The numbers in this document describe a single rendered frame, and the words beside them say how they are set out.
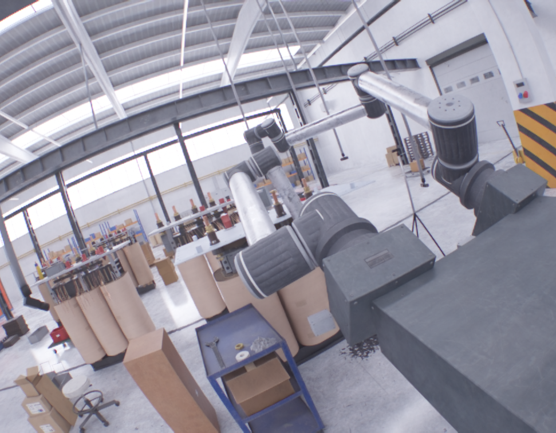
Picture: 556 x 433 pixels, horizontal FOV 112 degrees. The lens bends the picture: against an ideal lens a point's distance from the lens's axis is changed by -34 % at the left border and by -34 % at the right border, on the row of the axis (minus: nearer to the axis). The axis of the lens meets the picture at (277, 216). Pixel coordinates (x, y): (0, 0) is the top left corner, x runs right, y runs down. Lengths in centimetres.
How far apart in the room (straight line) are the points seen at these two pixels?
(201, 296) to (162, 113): 773
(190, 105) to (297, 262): 976
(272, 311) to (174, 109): 900
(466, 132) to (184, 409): 229
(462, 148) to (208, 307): 344
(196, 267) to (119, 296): 112
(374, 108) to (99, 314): 386
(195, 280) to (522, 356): 357
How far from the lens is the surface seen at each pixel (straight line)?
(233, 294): 214
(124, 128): 1047
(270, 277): 99
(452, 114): 114
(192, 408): 220
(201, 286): 377
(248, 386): 147
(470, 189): 128
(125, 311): 396
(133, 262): 762
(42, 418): 367
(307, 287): 230
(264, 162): 173
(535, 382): 50
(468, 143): 121
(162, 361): 197
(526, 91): 562
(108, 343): 422
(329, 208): 100
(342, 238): 90
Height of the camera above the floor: 168
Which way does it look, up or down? 8 degrees down
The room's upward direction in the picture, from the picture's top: 20 degrees counter-clockwise
